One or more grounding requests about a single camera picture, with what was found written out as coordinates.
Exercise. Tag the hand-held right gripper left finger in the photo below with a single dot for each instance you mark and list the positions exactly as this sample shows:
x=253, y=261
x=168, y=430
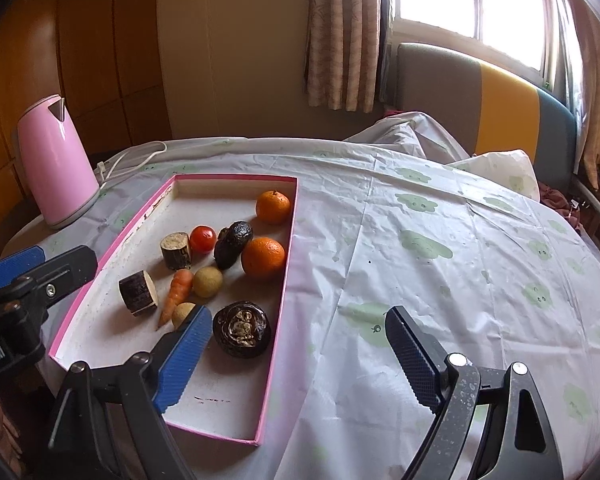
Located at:
x=180, y=360

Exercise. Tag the orange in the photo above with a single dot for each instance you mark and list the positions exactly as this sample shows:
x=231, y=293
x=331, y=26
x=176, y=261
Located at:
x=263, y=258
x=273, y=206

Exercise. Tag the pink cardboard tray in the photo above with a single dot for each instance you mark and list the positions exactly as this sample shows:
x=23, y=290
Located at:
x=220, y=415

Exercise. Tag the small dark eggplant piece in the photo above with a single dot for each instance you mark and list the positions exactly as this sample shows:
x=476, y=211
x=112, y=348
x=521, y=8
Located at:
x=176, y=251

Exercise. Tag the white cloud-print tablecloth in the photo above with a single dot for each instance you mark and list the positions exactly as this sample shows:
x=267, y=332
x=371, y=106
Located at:
x=380, y=240

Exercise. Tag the small carrot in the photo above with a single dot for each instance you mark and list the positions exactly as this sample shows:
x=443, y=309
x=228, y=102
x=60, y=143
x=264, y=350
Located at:
x=176, y=292

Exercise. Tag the grey yellow teal headboard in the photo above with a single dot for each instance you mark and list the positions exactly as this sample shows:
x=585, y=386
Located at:
x=505, y=105

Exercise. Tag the white plastic sheet heap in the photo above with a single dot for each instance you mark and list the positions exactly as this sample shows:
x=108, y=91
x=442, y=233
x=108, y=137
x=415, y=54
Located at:
x=405, y=135

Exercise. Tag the beige patterned curtain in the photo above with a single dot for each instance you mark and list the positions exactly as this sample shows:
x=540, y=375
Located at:
x=580, y=85
x=340, y=35

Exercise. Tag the dark red cloth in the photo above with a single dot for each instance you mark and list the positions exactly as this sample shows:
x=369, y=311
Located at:
x=555, y=200

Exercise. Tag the beige round fruit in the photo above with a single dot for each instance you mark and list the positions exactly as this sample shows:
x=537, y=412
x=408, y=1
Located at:
x=182, y=312
x=207, y=281

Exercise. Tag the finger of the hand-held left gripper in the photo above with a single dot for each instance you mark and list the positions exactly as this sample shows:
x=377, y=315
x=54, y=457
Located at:
x=12, y=266

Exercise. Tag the pink electric kettle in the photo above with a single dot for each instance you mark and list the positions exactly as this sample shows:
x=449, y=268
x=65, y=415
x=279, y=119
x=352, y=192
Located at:
x=55, y=170

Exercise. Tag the large dark wrinkled fruit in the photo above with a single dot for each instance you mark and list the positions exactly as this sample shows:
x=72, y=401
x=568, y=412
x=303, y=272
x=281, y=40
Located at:
x=241, y=329

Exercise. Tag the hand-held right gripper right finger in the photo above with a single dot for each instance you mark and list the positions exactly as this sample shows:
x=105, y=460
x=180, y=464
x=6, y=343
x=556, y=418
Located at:
x=415, y=360

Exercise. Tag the small dark wrinkled fruit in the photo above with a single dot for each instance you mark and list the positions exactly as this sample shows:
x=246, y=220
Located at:
x=232, y=244

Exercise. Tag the large dark eggplant piece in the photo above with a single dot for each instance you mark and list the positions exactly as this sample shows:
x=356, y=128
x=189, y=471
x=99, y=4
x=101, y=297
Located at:
x=138, y=294

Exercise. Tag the white cloud-print pillow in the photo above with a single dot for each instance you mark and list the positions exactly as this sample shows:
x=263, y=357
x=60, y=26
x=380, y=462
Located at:
x=500, y=167

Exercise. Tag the red cherry tomato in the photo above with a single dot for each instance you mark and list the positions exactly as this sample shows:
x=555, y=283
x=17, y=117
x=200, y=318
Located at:
x=202, y=239

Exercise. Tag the brown wooden wardrobe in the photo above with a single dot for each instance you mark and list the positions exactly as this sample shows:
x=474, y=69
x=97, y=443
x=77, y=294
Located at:
x=105, y=35

